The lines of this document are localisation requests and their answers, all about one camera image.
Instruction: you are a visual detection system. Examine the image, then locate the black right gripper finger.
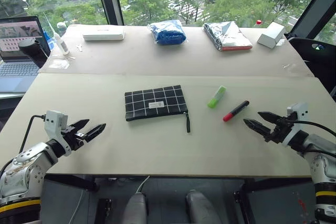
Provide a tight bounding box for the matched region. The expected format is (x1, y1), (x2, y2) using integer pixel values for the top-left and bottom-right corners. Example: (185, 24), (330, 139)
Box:
(243, 119), (275, 138)
(257, 111), (284, 125)

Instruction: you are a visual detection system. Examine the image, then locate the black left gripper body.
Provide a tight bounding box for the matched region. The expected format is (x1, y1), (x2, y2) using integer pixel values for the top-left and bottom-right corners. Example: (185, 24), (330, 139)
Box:
(60, 125), (88, 152)

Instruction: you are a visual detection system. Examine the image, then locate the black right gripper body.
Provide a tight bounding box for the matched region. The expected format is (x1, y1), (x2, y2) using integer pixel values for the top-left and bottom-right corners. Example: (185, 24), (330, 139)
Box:
(264, 115), (295, 144)

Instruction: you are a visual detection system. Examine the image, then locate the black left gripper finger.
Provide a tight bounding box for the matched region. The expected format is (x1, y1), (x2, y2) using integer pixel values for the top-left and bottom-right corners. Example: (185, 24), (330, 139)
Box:
(84, 123), (107, 143)
(70, 119), (90, 133)

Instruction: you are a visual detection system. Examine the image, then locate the black grid pencil pouch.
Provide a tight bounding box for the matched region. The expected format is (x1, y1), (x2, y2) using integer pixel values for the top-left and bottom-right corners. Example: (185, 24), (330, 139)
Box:
(124, 84), (191, 133)

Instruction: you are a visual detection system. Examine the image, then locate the laptop computer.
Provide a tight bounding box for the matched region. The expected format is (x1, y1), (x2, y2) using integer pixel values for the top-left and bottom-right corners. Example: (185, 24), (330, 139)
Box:
(0, 15), (51, 94)

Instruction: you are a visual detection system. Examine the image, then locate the red and black marker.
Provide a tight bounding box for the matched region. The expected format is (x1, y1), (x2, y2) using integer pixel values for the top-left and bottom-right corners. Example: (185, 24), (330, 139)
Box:
(223, 100), (250, 123)

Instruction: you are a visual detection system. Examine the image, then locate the green highlighter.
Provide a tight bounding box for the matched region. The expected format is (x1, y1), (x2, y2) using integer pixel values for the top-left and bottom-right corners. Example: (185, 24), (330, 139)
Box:
(207, 85), (227, 109)

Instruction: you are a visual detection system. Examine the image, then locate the black chair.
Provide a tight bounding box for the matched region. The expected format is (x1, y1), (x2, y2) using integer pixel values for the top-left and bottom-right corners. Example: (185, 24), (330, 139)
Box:
(285, 34), (336, 96)

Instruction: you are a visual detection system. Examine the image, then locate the small white cardboard box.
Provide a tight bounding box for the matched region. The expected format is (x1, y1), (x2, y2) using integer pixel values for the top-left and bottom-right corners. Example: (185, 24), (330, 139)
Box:
(256, 22), (286, 49)

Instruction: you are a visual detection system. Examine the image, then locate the white glue tube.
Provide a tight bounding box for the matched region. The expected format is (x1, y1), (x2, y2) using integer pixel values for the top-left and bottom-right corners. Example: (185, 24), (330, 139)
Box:
(43, 13), (70, 56)

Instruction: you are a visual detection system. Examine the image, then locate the grey rounded robot foot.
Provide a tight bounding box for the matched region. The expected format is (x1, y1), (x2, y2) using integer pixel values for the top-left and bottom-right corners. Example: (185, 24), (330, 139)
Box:
(185, 190), (222, 224)
(122, 194), (148, 224)

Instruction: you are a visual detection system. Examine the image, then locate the silver packet in plastic bag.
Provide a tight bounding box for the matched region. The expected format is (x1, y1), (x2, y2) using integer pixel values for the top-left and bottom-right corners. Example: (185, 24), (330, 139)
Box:
(202, 21), (253, 52)

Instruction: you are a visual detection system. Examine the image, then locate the flat white box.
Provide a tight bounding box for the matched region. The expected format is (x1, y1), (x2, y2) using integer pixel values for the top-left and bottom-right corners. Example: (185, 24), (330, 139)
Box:
(82, 25), (126, 41)

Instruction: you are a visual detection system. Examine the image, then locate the blue cloth in plastic bag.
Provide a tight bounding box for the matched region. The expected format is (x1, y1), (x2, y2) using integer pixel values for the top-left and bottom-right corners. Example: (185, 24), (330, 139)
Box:
(148, 19), (188, 46)

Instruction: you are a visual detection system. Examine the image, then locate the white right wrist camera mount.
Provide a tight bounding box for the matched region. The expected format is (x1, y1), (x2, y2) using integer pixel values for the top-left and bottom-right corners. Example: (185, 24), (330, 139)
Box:
(281, 102), (309, 147)

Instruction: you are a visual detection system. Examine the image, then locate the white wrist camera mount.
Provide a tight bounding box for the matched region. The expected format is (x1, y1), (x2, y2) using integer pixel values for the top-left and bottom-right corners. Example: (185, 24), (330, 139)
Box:
(281, 102), (309, 147)
(43, 110), (72, 157)

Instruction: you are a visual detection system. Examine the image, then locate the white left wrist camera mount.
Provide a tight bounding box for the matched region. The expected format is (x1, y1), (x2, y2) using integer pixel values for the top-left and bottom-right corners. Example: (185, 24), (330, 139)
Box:
(43, 110), (72, 157)

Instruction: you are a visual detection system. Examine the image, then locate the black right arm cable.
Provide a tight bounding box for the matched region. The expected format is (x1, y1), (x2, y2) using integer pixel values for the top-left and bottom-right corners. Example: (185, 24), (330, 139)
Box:
(291, 120), (336, 156)

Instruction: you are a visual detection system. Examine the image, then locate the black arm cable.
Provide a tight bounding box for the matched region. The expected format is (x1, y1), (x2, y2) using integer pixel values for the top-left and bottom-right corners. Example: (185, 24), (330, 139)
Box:
(291, 120), (336, 156)
(0, 114), (47, 180)

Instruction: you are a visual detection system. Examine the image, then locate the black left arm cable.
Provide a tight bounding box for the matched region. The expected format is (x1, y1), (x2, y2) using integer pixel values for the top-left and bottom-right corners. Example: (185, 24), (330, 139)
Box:
(0, 114), (47, 180)

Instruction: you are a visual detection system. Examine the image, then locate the white cable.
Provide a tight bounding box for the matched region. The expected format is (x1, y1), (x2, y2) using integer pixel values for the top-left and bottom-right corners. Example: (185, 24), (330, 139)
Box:
(135, 175), (151, 195)

